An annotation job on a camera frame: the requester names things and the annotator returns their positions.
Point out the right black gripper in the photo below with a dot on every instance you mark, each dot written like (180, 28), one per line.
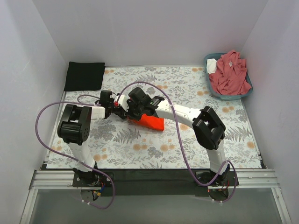
(132, 113)

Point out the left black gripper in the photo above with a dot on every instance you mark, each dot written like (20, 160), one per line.
(117, 111)

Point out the orange t-shirt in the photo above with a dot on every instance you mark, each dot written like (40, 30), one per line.
(150, 122)

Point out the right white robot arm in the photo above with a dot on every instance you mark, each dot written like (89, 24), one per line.
(207, 126)

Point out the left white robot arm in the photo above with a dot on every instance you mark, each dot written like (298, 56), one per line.
(74, 129)

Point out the floral table mat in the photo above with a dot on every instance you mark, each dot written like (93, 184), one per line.
(117, 143)

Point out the folded black t-shirt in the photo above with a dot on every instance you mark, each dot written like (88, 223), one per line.
(84, 76)

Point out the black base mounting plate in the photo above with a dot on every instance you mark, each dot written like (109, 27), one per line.
(155, 182)

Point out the white t-shirt in basket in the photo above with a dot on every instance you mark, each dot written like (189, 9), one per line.
(211, 65)

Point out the teal laundry basket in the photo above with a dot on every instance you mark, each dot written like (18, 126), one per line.
(217, 56)

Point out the pink t-shirt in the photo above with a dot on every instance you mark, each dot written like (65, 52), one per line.
(230, 73)

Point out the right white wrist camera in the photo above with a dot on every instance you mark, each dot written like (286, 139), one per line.
(121, 102)

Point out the aluminium rail frame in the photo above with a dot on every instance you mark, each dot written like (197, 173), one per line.
(248, 179)

